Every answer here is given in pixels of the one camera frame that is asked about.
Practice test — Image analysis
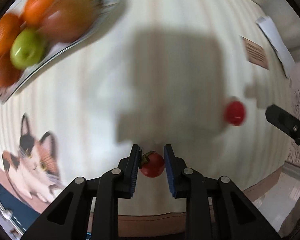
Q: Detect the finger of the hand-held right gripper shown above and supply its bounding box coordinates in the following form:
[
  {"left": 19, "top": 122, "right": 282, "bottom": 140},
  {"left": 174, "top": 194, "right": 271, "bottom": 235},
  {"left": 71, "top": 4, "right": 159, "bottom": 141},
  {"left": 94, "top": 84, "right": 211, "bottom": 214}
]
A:
[{"left": 265, "top": 104, "right": 300, "bottom": 153}]

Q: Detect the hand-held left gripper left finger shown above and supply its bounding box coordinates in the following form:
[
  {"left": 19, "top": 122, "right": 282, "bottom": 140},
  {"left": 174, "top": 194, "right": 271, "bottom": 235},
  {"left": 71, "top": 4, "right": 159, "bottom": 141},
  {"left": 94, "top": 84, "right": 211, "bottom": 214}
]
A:
[{"left": 21, "top": 144, "right": 141, "bottom": 240}]

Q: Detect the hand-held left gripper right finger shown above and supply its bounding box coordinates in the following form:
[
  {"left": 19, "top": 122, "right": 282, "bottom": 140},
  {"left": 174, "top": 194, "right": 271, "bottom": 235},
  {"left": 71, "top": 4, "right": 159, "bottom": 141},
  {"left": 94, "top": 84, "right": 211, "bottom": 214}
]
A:
[{"left": 164, "top": 144, "right": 282, "bottom": 240}]

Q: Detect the cherry tomato with stem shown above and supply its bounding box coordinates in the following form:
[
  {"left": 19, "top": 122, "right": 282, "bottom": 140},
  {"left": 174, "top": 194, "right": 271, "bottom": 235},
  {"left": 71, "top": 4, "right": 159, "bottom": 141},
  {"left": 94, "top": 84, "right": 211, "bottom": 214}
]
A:
[{"left": 139, "top": 151, "right": 165, "bottom": 178}]

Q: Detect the red cherry tomato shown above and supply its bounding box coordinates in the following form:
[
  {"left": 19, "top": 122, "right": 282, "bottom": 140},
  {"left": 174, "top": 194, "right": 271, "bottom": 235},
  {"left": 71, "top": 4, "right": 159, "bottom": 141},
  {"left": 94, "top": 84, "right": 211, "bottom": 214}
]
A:
[{"left": 224, "top": 100, "right": 247, "bottom": 126}]

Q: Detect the glass fruit plate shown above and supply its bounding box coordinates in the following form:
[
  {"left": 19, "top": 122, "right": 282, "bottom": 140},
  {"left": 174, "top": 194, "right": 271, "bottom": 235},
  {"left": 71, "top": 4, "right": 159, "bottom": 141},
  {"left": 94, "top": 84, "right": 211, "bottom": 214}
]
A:
[{"left": 0, "top": 0, "right": 123, "bottom": 105}]

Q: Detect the dark reddish mandarin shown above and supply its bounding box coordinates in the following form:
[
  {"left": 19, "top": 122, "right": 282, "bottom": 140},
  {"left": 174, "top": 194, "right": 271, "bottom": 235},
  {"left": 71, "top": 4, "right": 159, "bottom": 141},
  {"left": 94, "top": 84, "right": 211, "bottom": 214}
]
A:
[{"left": 0, "top": 52, "right": 24, "bottom": 88}]

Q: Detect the green apple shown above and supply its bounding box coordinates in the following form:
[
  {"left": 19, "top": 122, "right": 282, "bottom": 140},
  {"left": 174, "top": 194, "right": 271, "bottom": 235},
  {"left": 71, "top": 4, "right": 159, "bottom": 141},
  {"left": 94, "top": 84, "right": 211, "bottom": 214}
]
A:
[{"left": 10, "top": 28, "right": 49, "bottom": 70}]

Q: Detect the red brown apple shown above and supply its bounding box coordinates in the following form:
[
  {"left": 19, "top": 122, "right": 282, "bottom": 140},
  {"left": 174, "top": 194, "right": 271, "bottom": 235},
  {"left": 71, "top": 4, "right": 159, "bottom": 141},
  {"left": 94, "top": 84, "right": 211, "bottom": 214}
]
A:
[{"left": 38, "top": 0, "right": 98, "bottom": 43}]

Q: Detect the small orange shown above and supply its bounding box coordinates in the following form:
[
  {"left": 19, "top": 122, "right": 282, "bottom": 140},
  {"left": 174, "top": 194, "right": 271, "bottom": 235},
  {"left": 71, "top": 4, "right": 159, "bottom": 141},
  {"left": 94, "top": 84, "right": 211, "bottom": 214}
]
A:
[{"left": 0, "top": 12, "right": 23, "bottom": 56}]

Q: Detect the large orange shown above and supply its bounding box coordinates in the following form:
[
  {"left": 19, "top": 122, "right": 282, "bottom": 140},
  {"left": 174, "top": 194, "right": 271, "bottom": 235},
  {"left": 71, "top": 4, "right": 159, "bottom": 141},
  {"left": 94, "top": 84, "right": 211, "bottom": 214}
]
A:
[{"left": 22, "top": 0, "right": 66, "bottom": 28}]

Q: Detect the brown cloth label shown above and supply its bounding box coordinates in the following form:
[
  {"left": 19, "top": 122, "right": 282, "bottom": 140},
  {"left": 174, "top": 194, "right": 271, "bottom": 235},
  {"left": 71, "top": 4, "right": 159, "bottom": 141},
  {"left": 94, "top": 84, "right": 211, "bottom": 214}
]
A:
[{"left": 241, "top": 36, "right": 270, "bottom": 70}]

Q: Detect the white paper slip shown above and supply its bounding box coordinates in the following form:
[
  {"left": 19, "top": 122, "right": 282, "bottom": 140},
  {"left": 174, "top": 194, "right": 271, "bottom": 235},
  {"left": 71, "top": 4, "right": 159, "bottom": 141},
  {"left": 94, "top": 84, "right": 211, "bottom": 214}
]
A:
[{"left": 256, "top": 16, "right": 297, "bottom": 78}]

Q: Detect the striped tablecloth with cat print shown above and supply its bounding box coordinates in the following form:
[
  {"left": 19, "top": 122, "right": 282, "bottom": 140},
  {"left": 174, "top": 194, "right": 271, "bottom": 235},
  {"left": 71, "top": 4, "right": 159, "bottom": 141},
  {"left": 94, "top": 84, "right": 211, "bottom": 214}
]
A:
[{"left": 0, "top": 0, "right": 300, "bottom": 240}]

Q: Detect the blue kitchen cabinet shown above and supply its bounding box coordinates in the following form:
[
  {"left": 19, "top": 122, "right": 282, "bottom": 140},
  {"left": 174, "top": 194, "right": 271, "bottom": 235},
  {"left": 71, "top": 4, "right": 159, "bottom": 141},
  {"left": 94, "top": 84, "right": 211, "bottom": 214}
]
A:
[{"left": 0, "top": 172, "right": 41, "bottom": 240}]

